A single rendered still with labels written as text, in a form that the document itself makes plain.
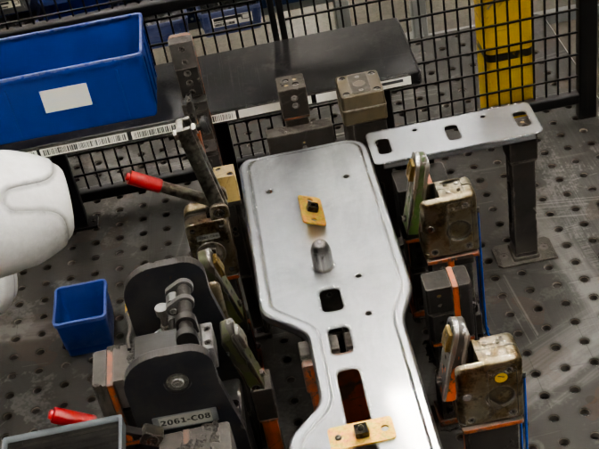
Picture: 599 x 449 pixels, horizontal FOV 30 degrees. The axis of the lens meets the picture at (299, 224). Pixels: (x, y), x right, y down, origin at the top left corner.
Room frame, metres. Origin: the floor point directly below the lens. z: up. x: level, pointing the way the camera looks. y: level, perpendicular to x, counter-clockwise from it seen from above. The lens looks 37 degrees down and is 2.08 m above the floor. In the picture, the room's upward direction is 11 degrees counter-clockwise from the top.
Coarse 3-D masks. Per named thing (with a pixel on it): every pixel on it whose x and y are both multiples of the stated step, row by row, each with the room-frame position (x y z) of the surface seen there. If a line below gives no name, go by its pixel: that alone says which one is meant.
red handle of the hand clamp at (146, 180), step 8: (128, 176) 1.41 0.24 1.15; (136, 176) 1.41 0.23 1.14; (144, 176) 1.41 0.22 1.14; (152, 176) 1.42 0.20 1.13; (136, 184) 1.40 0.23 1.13; (144, 184) 1.40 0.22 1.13; (152, 184) 1.40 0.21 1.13; (160, 184) 1.41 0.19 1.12; (168, 184) 1.41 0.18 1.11; (176, 184) 1.42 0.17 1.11; (168, 192) 1.41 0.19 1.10; (176, 192) 1.41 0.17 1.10; (184, 192) 1.41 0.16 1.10; (192, 192) 1.41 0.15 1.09; (200, 192) 1.42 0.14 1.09; (192, 200) 1.41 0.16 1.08; (200, 200) 1.41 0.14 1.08
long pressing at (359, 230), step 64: (256, 192) 1.51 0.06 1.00; (320, 192) 1.47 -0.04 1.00; (256, 256) 1.34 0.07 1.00; (384, 256) 1.29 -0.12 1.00; (320, 320) 1.17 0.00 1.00; (384, 320) 1.15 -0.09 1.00; (320, 384) 1.05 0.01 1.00; (384, 384) 1.03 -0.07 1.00; (320, 448) 0.94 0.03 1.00; (384, 448) 0.92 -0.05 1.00
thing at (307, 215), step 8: (304, 200) 1.44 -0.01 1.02; (312, 200) 1.45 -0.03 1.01; (320, 200) 1.45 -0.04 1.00; (304, 208) 1.41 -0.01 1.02; (312, 208) 1.41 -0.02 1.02; (320, 208) 1.42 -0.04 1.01; (304, 216) 1.39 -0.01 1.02; (312, 216) 1.39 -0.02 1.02; (320, 216) 1.40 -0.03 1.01; (320, 224) 1.37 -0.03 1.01
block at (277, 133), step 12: (312, 120) 1.69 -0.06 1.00; (324, 120) 1.69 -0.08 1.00; (276, 132) 1.68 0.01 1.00; (288, 132) 1.67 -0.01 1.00; (300, 132) 1.67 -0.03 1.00; (312, 132) 1.67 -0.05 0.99; (324, 132) 1.67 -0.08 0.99; (276, 144) 1.67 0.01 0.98; (288, 144) 1.67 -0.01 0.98; (300, 144) 1.67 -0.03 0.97; (312, 144) 1.67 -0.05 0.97
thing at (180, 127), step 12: (180, 120) 1.43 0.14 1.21; (204, 120) 1.41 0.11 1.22; (180, 132) 1.40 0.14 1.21; (192, 132) 1.40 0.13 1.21; (204, 132) 1.41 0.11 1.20; (192, 144) 1.40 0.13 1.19; (192, 156) 1.40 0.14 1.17; (204, 156) 1.43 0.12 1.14; (204, 168) 1.40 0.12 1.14; (204, 180) 1.40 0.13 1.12; (216, 180) 1.43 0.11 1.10; (204, 192) 1.40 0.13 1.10; (216, 192) 1.40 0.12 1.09
